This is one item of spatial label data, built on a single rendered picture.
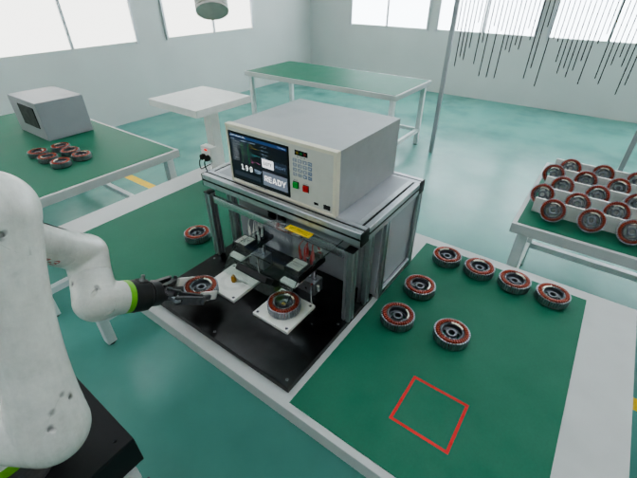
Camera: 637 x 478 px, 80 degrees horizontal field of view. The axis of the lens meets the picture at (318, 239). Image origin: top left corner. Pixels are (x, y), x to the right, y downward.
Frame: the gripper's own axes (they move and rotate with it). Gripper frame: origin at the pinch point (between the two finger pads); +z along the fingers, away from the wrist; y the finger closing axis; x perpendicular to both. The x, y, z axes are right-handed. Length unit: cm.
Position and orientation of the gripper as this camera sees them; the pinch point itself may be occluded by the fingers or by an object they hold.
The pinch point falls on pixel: (200, 287)
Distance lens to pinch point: 134.9
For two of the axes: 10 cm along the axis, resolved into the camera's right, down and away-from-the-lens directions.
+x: -3.0, 9.4, 1.5
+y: -8.1, -3.4, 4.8
